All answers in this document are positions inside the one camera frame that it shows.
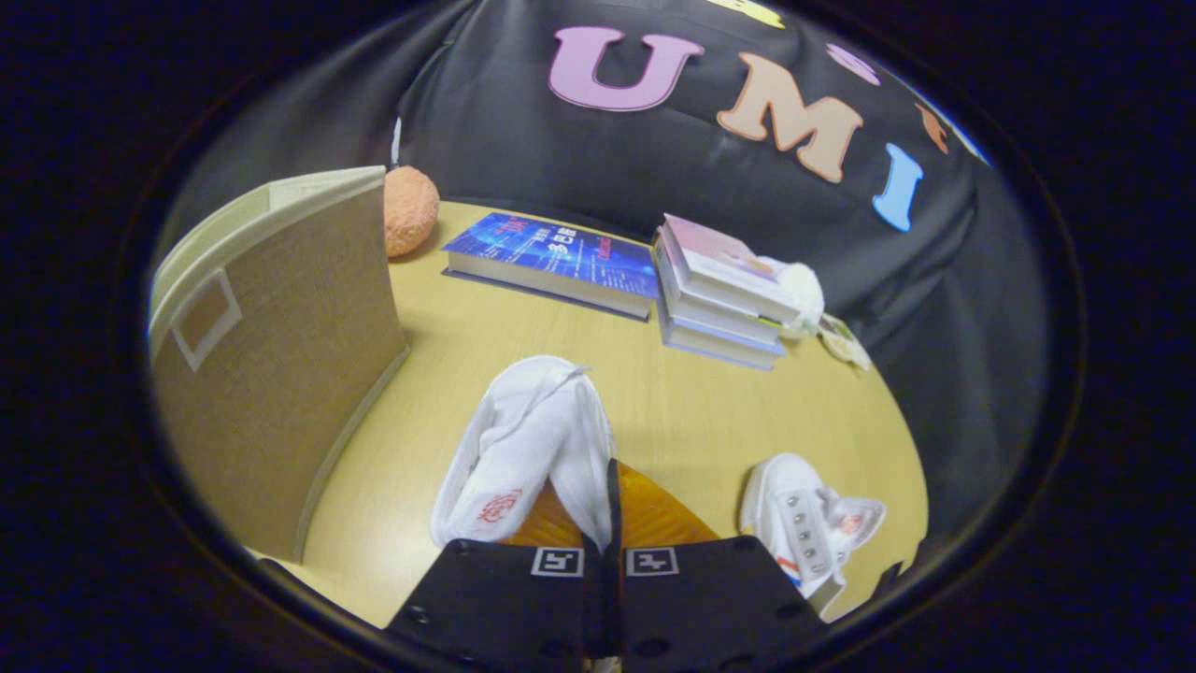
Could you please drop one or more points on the pink cover book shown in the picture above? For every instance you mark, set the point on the pink cover book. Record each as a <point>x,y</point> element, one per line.
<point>719,257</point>

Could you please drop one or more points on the beige fabric storage box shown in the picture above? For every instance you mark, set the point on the beige fabric storage box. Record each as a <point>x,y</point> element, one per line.
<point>290,355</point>

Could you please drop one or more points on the blue cover book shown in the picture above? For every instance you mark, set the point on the blue cover book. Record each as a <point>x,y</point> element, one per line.
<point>551,257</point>

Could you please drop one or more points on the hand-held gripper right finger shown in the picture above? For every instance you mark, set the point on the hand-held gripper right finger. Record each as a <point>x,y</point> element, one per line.
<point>615,523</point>

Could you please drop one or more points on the white fuzzy ball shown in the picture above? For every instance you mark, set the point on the white fuzzy ball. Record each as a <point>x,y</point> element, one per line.
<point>804,290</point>

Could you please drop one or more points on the white shoe red blue stripes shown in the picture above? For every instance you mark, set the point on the white shoe red blue stripes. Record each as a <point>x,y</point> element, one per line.
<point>523,439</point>
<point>794,514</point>

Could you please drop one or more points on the small printed paper tag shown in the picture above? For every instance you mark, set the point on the small printed paper tag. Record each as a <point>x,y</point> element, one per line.
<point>844,341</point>

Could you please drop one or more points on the lavender cover book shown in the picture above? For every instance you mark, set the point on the lavender cover book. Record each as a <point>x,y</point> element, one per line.
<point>719,350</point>

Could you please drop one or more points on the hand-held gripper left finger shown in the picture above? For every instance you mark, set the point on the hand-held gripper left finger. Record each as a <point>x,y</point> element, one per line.
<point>486,598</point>

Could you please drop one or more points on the orange fuzzy ball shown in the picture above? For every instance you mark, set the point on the orange fuzzy ball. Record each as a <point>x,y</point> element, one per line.
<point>411,210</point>

